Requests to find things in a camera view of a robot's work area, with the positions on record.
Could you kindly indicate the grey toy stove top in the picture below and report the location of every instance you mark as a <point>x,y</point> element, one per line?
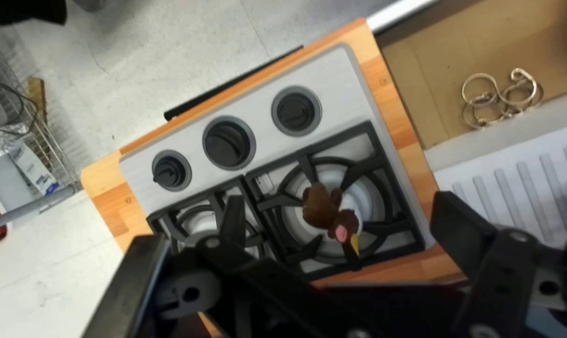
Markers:
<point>333,81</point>

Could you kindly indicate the small brown toy figure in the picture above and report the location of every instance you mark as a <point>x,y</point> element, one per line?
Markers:
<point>324,207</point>

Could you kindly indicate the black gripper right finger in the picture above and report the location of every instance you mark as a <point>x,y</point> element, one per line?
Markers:
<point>510,282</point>

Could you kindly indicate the large black stove knob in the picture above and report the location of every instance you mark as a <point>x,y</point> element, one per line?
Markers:
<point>228,143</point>

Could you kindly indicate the grey stand pole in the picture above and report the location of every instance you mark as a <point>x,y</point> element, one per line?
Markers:
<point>27,209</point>

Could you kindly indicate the white toy sink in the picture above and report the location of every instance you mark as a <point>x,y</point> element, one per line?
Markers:
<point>515,188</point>

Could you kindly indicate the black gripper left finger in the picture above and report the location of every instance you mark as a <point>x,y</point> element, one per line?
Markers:
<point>140,293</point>

